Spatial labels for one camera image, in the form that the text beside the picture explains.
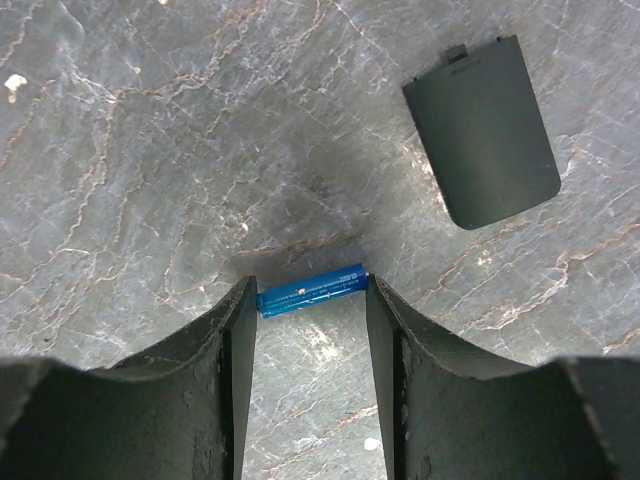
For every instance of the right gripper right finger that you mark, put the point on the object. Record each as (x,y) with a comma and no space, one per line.
(449,409)

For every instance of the blue battery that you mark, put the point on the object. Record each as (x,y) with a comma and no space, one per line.
(312,291)

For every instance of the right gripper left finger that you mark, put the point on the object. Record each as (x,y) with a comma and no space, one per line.
(175,410)

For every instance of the black battery cover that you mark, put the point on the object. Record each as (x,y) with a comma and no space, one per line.
(481,128)

